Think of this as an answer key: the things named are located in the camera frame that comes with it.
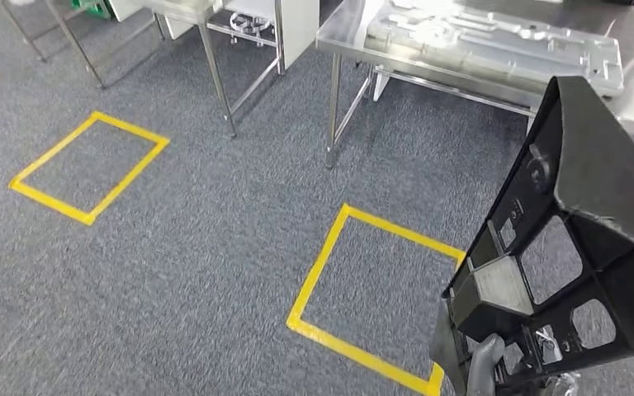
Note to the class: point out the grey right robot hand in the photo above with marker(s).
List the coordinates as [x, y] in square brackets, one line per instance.
[481, 366]

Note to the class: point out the black plastic perforated part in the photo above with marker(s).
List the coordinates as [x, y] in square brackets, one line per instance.
[596, 153]

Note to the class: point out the stainless steel workbench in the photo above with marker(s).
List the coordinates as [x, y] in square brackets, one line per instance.
[344, 33]

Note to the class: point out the embossed grey metal plate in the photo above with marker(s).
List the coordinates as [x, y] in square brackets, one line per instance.
[486, 49]

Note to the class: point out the white cabinet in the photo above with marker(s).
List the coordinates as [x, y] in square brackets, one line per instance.
[300, 33]

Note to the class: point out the chrome chair base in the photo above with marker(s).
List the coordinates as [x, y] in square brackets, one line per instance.
[248, 24]

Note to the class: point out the stainless steel table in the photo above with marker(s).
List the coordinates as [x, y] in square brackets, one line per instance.
[183, 10]

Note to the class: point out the green box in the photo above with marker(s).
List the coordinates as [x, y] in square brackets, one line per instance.
[90, 6]

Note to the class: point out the steel frame table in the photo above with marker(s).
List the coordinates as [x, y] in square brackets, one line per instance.
[85, 60]

